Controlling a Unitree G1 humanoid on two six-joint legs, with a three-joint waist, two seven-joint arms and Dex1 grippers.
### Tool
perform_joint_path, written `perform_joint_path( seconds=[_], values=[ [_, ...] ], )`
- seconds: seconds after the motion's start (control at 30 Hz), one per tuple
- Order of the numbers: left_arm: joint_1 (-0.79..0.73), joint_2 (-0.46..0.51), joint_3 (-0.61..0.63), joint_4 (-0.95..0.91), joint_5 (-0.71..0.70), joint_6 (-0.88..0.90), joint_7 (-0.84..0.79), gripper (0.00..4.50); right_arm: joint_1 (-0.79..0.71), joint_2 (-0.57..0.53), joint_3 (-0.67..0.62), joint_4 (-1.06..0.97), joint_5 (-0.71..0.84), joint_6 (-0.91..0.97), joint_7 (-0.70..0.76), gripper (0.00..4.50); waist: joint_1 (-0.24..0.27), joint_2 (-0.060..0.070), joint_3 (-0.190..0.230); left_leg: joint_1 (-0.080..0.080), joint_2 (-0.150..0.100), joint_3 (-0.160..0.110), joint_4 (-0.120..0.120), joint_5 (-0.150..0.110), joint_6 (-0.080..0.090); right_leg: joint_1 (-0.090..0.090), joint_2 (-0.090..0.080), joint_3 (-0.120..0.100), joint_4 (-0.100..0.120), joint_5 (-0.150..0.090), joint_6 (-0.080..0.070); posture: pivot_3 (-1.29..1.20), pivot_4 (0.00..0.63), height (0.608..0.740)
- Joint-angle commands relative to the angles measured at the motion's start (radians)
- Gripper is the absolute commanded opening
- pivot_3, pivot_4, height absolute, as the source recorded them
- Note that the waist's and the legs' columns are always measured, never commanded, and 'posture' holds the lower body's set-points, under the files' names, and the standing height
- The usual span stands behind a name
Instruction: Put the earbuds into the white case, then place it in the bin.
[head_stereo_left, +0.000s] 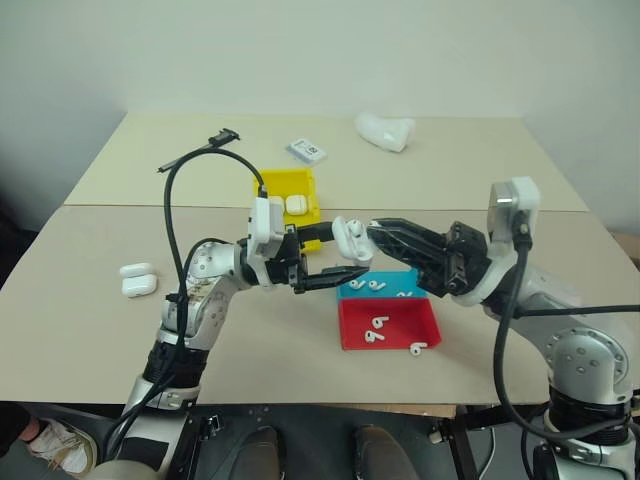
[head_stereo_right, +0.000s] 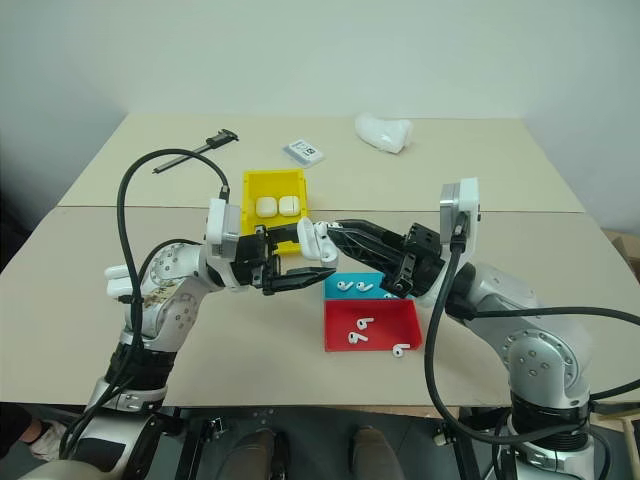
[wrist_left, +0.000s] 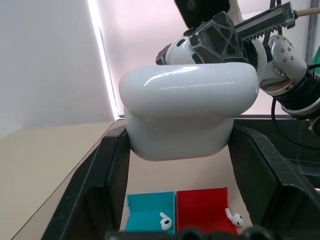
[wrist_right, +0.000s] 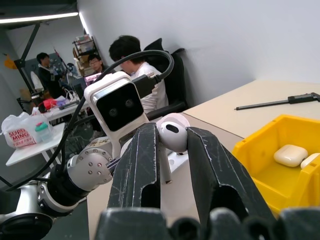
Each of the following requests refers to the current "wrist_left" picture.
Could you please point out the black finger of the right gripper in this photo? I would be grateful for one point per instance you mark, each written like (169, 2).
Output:
(162, 56)

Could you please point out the blue plastic tray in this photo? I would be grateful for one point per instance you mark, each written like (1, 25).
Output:
(147, 207)

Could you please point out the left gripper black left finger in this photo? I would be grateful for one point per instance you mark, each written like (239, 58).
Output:
(95, 180)

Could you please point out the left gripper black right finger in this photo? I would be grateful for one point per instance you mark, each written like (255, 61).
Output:
(275, 195)

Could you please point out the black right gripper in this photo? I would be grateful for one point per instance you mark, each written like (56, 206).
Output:
(265, 20)

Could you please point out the white earbud case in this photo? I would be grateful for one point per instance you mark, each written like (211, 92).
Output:
(180, 100)

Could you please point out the red plastic tray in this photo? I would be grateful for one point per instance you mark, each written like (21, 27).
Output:
(200, 207)

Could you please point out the white earbud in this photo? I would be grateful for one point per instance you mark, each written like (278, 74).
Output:
(166, 222)
(236, 220)
(180, 51)

